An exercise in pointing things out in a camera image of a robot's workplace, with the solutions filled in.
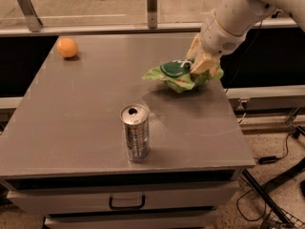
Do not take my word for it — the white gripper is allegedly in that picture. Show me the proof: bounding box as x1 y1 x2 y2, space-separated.
186 11 246 74

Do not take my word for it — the green rice chip bag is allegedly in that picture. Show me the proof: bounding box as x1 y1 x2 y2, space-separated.
142 59 223 94

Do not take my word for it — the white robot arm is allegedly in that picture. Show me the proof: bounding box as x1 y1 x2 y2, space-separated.
187 0 305 74

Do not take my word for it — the silver redbull can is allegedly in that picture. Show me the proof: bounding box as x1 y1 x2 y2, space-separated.
120 103 150 163

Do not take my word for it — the orange fruit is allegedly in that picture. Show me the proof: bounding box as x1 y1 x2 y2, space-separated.
56 38 78 58

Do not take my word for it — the black stand leg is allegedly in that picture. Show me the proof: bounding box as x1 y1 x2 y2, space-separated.
242 157 305 229

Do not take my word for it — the grey drawer cabinet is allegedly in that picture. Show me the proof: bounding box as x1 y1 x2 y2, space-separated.
0 33 254 229

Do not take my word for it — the middle metal bracket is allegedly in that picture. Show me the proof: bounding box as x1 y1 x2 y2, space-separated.
147 0 157 29

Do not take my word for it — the metal bracket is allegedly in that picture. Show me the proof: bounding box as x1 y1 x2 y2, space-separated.
147 0 157 29
17 0 43 32

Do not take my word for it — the black power adapter cable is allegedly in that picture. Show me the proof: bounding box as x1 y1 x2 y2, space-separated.
257 131 295 165

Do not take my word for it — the black drawer handle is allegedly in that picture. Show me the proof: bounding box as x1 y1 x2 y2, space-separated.
109 195 146 211

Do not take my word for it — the black wire basket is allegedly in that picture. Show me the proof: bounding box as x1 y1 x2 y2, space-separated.
260 207 305 229

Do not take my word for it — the left metal bracket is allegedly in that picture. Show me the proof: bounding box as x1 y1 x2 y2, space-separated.
17 0 43 32

